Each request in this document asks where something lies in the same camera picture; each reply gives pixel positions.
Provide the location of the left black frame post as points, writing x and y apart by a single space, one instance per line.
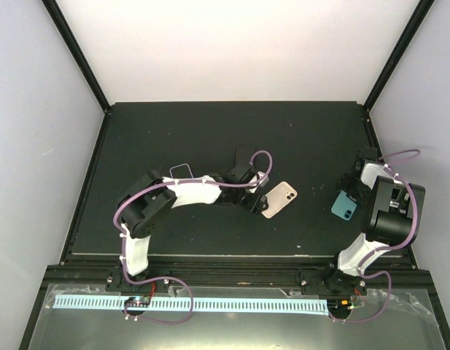
63 27

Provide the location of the beige phone case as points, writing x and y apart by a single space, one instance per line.
278 198

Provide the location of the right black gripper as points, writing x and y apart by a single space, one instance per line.
341 184

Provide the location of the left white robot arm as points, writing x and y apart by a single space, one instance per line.
141 209

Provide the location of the red-edged black phone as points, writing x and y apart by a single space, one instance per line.
244 153

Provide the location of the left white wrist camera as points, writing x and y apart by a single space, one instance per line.
260 179

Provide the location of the black frame post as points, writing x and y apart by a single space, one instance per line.
63 27
412 26

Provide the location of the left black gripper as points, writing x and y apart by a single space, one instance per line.
262 199

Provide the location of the lilac phone case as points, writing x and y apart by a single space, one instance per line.
181 171

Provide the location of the right black frame post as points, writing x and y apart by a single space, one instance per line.
412 26

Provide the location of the controller board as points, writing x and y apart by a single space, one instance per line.
137 302
342 304

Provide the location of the left controller board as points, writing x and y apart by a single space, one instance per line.
137 302

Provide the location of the right controller board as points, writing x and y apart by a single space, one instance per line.
342 304

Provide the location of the white slotted cable duct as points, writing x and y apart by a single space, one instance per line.
196 304

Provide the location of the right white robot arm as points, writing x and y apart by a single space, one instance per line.
392 209

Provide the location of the teal phone case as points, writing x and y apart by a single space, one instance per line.
343 206

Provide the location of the black front aluminium rail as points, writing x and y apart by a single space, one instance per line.
302 274

